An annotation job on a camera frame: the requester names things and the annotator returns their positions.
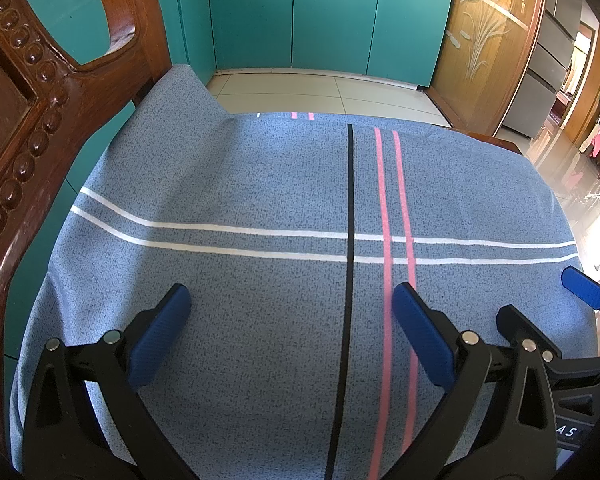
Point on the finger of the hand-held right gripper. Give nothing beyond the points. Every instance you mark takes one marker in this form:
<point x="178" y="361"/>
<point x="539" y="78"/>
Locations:
<point x="512" y="320"/>
<point x="585" y="287"/>

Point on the wooden door frame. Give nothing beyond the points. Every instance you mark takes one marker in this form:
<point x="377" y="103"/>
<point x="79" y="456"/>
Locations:
<point x="587" y="100"/>

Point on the carved wooden chair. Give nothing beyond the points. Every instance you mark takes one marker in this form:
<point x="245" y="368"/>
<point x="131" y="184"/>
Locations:
<point x="30" y="110"/>

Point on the pink hanging cloth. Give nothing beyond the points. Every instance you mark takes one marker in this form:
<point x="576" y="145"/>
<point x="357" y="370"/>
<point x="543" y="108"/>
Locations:
<point x="595" y="142"/>

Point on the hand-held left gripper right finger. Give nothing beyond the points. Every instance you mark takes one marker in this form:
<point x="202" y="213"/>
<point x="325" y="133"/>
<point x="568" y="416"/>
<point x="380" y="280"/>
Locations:
<point x="420" y="335"/>

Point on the silver refrigerator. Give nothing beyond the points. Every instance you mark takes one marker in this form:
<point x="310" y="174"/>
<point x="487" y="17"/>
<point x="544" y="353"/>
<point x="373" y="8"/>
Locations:
<point x="545" y="60"/>

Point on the blue striped blanket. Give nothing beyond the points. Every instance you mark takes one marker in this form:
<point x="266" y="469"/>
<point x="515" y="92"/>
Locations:
<point x="255" y="185"/>

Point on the wood framed glass door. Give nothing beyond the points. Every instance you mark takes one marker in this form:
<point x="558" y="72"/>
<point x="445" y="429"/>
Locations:
<point x="480" y="35"/>

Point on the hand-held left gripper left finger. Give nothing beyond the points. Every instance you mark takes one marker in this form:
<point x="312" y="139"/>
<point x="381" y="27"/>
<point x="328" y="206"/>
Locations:
<point x="160" y="335"/>

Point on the teal kitchen cabinets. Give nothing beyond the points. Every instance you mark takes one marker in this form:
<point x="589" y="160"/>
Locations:
<point x="330" y="20"/>

